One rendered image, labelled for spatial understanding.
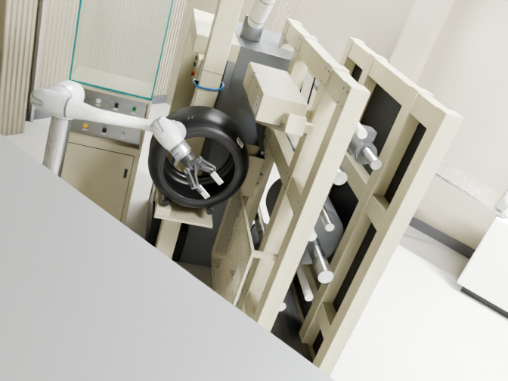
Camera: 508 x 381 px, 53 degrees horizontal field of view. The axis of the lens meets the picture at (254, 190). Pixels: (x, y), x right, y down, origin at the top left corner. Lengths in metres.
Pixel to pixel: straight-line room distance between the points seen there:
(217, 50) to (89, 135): 1.17
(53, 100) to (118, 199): 1.57
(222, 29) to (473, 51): 3.40
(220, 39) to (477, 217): 3.93
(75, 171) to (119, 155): 0.34
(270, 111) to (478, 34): 3.62
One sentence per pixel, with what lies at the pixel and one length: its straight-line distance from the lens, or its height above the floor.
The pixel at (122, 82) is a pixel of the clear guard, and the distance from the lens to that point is 3.57.
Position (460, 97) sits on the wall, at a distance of 5.95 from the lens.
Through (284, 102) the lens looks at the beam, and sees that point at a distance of 2.63.
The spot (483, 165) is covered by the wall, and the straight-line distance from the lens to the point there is 6.01.
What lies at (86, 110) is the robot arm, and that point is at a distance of 2.45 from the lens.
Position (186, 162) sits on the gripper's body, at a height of 1.48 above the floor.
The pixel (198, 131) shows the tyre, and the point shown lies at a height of 1.42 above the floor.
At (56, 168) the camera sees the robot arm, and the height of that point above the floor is 1.14.
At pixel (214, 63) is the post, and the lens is 3.17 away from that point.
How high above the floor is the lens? 2.48
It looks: 26 degrees down
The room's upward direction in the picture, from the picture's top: 19 degrees clockwise
